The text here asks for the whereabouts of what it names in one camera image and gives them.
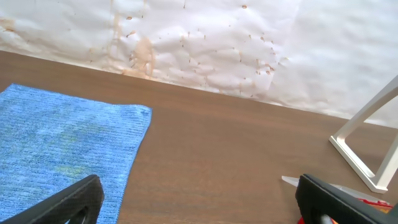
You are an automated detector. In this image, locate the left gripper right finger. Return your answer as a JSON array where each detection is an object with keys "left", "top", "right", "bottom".
[{"left": 295, "top": 173, "right": 398, "bottom": 224}]

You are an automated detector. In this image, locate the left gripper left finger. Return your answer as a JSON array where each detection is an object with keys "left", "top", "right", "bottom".
[{"left": 0, "top": 174, "right": 105, "bottom": 224}]

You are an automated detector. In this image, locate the white and blue stand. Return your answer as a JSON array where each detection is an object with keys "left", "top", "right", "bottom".
[{"left": 328, "top": 74, "right": 398, "bottom": 194}]

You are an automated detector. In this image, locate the blue cloth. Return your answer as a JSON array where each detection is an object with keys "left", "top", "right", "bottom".
[{"left": 0, "top": 83, "right": 153, "bottom": 224}]

